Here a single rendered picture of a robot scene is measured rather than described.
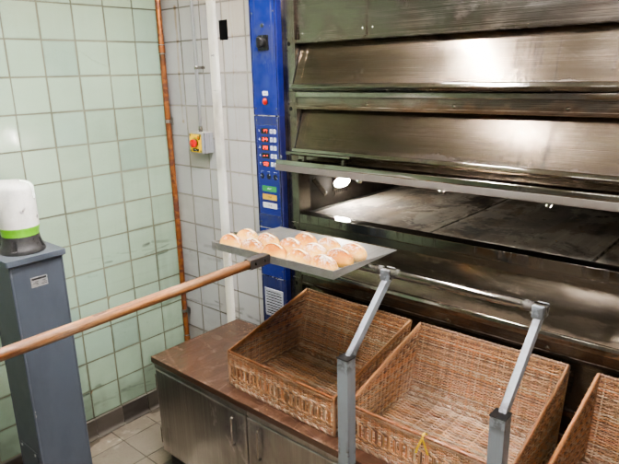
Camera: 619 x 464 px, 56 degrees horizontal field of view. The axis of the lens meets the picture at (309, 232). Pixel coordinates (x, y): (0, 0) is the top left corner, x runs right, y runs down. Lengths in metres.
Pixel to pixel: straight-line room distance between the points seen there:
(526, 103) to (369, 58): 0.62
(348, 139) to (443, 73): 0.47
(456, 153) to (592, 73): 0.48
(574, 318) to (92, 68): 2.26
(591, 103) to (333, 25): 1.00
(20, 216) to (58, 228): 0.74
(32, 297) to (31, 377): 0.29
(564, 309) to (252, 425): 1.18
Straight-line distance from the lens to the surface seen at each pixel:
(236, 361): 2.33
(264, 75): 2.55
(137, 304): 1.60
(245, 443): 2.40
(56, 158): 2.86
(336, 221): 2.41
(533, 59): 1.96
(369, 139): 2.25
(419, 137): 2.14
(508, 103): 1.98
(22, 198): 2.17
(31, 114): 2.81
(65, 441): 2.49
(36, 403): 2.36
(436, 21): 2.12
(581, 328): 2.04
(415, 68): 2.13
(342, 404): 1.84
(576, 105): 1.92
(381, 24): 2.23
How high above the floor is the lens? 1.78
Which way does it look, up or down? 15 degrees down
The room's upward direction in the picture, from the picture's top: 1 degrees counter-clockwise
